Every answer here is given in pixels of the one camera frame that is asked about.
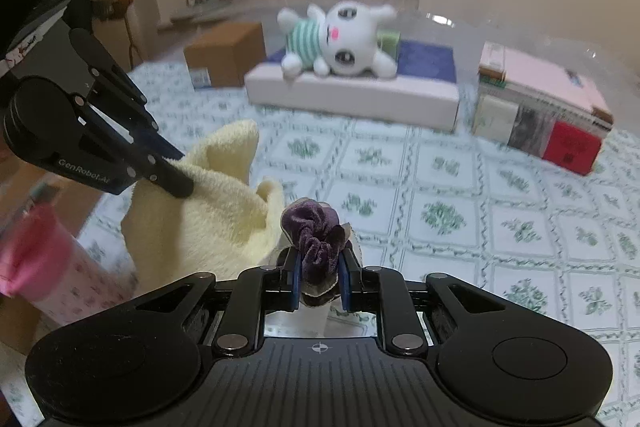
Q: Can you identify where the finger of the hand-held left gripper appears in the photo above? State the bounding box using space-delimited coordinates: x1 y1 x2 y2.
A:
69 28 185 160
72 94 196 199

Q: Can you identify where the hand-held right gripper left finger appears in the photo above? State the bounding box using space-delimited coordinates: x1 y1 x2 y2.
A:
115 252 304 356

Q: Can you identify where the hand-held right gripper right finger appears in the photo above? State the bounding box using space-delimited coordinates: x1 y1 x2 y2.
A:
338 252 516 356

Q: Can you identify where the purple velvet hair scrunchie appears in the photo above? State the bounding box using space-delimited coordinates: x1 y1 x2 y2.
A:
280 201 353 308

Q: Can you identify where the pale yellow towel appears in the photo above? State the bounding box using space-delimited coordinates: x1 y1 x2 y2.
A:
121 119 286 293

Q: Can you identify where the cardboard box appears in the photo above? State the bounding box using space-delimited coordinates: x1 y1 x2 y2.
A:
183 22 266 90

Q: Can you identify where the green floral tablecloth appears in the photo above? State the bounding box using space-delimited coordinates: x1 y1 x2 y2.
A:
0 57 640 408

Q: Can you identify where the pink lidded cup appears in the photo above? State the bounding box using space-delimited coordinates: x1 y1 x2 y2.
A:
0 204 138 328

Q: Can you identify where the white flat box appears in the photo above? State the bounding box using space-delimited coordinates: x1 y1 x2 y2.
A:
244 39 461 132

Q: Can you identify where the white plush bunny toy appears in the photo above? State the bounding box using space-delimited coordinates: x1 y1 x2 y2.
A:
277 1 398 82

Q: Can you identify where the stack of books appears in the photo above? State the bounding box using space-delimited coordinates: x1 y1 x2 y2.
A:
472 41 615 178

